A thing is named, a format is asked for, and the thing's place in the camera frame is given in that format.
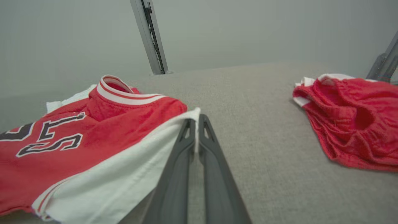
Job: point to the red shorts with white stripe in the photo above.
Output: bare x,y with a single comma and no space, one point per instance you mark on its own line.
351,130

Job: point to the red jersey with black number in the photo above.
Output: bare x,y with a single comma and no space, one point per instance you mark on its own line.
62,161

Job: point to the aluminium frame post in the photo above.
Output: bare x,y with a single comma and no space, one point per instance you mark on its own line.
388,59
146,34

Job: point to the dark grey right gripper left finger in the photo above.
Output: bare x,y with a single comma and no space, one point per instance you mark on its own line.
174,180

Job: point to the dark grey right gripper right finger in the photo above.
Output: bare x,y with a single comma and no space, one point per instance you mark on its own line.
220,186

